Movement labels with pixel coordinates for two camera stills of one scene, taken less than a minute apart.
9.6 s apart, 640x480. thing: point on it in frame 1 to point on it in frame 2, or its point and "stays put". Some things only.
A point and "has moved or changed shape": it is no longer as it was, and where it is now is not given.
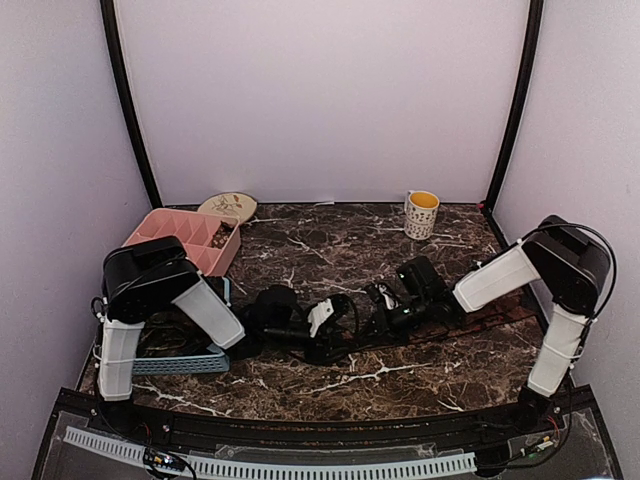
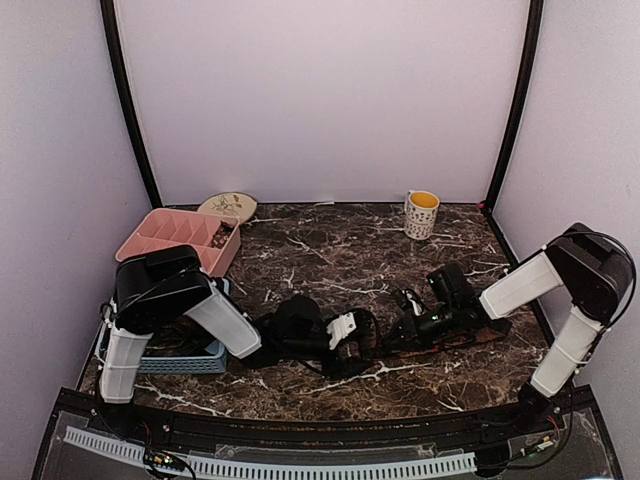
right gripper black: x=381 y=320 to x=411 y=330
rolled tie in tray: x=222 y=235 stays put
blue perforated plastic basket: x=215 y=361 stays put
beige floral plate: x=230 y=203 stays put
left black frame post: x=109 y=22 stays put
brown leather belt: x=471 y=319 has moved or changed shape
